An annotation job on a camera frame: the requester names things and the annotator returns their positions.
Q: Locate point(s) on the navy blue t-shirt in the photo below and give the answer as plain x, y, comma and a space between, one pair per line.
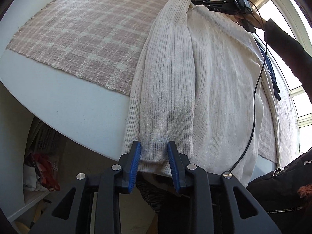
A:
273, 78

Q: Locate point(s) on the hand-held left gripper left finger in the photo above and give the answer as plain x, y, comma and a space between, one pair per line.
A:
135, 160

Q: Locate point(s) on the person's right forearm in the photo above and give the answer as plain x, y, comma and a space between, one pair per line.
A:
287, 46

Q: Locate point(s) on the pink plaid blanket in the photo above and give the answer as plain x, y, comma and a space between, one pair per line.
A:
73, 34

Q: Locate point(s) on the white framed bay window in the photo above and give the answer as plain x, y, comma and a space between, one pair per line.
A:
299, 107

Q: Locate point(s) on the person's right hand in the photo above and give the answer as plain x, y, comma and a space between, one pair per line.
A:
258, 19

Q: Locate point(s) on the dark ribbed cloth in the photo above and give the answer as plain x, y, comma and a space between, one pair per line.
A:
151, 192

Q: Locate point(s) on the clutter of papers and cloth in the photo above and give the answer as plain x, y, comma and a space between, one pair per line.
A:
46, 173

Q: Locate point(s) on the cream ribbed knit cardigan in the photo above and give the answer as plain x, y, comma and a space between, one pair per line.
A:
219, 78

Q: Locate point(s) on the person's black zip jacket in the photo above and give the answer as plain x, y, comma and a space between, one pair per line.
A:
275, 199

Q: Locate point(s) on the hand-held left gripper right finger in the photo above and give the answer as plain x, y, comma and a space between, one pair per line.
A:
173, 165

